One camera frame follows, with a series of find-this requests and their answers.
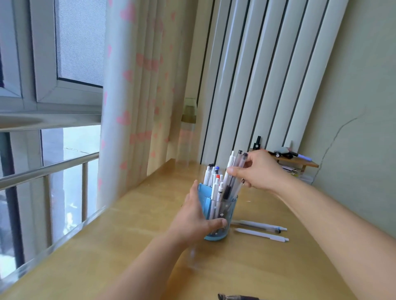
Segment person's left hand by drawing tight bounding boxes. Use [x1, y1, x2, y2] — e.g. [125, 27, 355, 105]
[169, 180, 229, 248]

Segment white window frame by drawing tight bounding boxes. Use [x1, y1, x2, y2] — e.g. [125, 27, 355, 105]
[0, 0, 107, 132]

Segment cream curtain with pink hearts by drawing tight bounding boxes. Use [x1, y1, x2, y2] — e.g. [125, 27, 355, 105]
[97, 0, 215, 211]

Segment person's right forearm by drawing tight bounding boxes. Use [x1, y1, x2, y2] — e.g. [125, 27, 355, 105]
[274, 173, 396, 300]

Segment person's left forearm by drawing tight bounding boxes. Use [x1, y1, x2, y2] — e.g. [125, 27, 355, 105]
[97, 230, 187, 300]

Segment person's right hand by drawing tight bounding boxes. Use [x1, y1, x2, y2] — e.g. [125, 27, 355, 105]
[227, 149, 290, 194]

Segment white pen with black tip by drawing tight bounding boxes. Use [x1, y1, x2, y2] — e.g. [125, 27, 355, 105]
[231, 220, 288, 233]

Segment clear bottle with green lid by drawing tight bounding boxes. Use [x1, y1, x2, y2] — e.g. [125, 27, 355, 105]
[177, 98, 198, 167]

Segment stack of papers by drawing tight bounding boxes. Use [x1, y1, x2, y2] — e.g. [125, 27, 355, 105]
[281, 165, 314, 183]

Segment dark crumpled wrapper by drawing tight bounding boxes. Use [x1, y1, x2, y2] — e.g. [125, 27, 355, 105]
[217, 293, 260, 300]

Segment white barrel pen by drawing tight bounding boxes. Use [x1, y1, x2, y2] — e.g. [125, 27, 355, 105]
[222, 150, 236, 200]

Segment black marker pen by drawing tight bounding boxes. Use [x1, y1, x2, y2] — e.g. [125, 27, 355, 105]
[269, 148, 299, 159]

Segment bunch of pens in holder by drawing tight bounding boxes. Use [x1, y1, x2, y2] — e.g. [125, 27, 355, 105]
[203, 164, 231, 229]

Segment blue translucent pen holder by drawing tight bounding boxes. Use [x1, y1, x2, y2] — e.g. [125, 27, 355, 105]
[197, 183, 238, 242]

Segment translucent grey capped pen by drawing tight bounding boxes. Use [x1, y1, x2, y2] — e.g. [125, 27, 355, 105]
[225, 150, 243, 200]
[230, 153, 249, 198]

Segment small wooden shelf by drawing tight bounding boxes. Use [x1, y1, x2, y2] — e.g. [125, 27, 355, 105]
[269, 151, 319, 172]

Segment white pen with grey clip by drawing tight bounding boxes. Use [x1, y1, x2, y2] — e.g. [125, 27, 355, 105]
[234, 228, 290, 243]

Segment metal window railing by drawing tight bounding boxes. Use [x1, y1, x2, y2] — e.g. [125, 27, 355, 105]
[0, 151, 100, 248]

